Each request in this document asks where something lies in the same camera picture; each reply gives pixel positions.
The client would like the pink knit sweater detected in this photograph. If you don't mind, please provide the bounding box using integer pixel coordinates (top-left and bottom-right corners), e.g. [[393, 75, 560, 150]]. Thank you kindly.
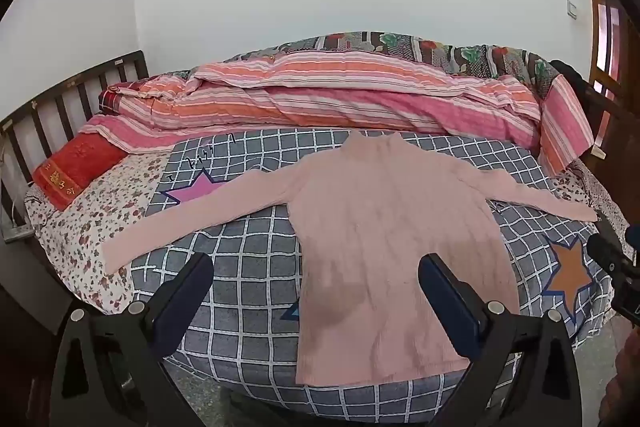
[[101, 130, 599, 385]]

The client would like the floral bed sheet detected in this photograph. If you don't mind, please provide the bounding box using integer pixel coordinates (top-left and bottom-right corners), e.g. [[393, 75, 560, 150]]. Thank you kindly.
[[24, 152, 176, 315]]

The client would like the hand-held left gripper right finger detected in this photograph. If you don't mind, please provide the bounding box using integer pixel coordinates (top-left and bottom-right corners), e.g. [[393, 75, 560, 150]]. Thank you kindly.
[[418, 253, 586, 427]]

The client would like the grey checked star blanket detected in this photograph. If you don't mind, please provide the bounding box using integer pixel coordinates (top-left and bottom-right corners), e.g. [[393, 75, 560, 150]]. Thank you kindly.
[[131, 127, 613, 410]]

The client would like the pink orange striped quilt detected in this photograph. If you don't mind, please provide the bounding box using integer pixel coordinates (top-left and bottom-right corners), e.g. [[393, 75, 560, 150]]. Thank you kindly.
[[80, 57, 596, 178]]

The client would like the dark wooden bedside table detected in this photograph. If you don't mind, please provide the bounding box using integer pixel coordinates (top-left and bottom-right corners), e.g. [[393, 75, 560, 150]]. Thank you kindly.
[[0, 227, 88, 335]]

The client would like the floral patchwork quilt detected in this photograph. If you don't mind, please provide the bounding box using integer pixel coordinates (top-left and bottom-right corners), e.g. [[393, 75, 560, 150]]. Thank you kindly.
[[225, 31, 561, 100]]

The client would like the brown wooden door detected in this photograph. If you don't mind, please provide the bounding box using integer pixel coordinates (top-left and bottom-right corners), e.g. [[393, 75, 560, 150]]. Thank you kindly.
[[584, 0, 633, 142]]

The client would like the dark wooden slatted headboard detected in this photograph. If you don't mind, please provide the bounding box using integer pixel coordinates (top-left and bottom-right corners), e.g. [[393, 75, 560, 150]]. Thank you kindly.
[[0, 50, 151, 233]]

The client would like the red embroidered pillow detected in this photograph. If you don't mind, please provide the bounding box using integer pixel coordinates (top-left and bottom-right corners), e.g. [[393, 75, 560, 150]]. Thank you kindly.
[[32, 132, 128, 212]]

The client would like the white power strip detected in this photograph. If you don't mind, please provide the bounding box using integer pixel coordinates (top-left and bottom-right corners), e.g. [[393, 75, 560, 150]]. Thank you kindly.
[[2, 226, 35, 243]]

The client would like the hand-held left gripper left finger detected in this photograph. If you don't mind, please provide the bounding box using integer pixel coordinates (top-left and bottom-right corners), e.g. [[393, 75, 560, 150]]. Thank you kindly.
[[50, 251, 216, 427]]

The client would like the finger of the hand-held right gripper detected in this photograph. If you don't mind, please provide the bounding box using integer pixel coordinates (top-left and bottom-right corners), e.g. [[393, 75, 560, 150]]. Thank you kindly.
[[586, 233, 623, 275]]

